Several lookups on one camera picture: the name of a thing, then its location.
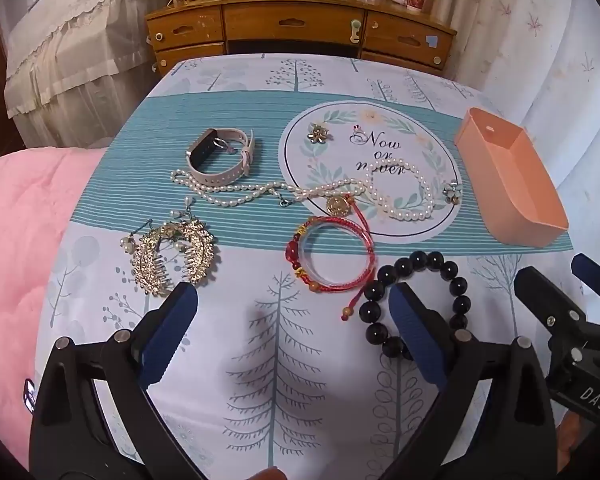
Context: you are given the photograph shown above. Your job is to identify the red string beaded bracelet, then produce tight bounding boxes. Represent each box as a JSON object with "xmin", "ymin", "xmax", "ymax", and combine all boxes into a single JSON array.
[{"xmin": 285, "ymin": 215, "xmax": 376, "ymax": 321}]

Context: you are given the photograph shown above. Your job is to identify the gold coin pendant red cord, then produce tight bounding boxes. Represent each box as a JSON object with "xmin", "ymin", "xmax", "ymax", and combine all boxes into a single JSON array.
[{"xmin": 326, "ymin": 192, "xmax": 373, "ymax": 233}]

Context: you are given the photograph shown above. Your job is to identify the round pearl bracelet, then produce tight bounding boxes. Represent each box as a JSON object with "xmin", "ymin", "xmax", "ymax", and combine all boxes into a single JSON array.
[{"xmin": 365, "ymin": 157, "xmax": 435, "ymax": 222}]

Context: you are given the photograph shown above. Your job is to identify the black bead bracelet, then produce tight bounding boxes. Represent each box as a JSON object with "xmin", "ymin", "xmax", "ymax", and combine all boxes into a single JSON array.
[{"xmin": 358, "ymin": 251, "xmax": 472, "ymax": 361}]

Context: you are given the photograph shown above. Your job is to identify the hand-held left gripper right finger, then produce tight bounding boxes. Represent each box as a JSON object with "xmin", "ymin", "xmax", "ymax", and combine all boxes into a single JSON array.
[{"xmin": 380, "ymin": 282, "xmax": 573, "ymax": 480}]

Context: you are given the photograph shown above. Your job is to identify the orange plastic box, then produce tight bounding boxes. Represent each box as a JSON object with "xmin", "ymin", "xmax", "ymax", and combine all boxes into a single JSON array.
[{"xmin": 454, "ymin": 107, "xmax": 570, "ymax": 249}]

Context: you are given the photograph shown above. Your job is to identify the wooden dresser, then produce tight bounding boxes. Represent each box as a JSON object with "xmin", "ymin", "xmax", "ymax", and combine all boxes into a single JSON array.
[{"xmin": 145, "ymin": 0, "xmax": 457, "ymax": 78}]

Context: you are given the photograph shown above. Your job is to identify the rice pearl necklace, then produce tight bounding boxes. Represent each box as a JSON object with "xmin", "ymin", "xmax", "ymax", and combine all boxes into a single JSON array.
[{"xmin": 170, "ymin": 167, "xmax": 368, "ymax": 209}]

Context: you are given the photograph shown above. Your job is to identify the gold filigree pearl earring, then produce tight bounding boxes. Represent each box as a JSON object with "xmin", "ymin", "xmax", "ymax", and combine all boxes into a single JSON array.
[
  {"xmin": 120, "ymin": 219, "xmax": 181, "ymax": 297},
  {"xmin": 172, "ymin": 199, "xmax": 220, "ymax": 286}
]

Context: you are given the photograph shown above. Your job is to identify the pink strap smart band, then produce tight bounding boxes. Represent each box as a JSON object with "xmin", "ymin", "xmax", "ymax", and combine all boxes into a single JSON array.
[{"xmin": 186, "ymin": 128, "xmax": 257, "ymax": 186}]

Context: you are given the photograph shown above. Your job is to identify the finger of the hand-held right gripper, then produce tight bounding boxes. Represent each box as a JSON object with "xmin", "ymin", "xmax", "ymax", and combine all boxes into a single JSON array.
[
  {"xmin": 514, "ymin": 266, "xmax": 600, "ymax": 386},
  {"xmin": 571, "ymin": 254, "xmax": 600, "ymax": 328}
]

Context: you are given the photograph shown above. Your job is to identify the pink blanket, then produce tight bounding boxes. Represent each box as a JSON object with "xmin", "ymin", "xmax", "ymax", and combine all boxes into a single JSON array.
[{"xmin": 0, "ymin": 147, "xmax": 126, "ymax": 480}]

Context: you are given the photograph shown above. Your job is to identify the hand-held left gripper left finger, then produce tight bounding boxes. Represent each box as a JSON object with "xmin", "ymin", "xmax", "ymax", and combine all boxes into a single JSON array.
[{"xmin": 29, "ymin": 281, "xmax": 208, "ymax": 480}]

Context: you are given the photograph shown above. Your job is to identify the leaf print white curtain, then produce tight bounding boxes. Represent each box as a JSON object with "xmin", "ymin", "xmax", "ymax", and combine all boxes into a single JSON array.
[{"xmin": 430, "ymin": 0, "xmax": 600, "ymax": 211}]

